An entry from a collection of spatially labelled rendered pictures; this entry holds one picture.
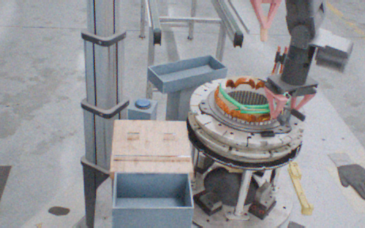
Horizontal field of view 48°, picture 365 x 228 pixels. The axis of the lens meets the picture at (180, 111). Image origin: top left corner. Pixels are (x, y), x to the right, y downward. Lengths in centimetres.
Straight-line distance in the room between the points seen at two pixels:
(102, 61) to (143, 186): 48
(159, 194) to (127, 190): 8
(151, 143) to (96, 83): 41
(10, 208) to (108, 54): 131
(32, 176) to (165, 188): 163
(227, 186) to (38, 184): 139
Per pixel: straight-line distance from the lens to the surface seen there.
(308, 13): 84
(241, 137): 103
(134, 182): 96
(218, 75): 139
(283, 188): 137
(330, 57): 91
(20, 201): 242
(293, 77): 95
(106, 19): 126
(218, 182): 136
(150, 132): 106
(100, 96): 137
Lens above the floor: 171
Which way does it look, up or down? 34 degrees down
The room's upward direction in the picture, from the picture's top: 6 degrees clockwise
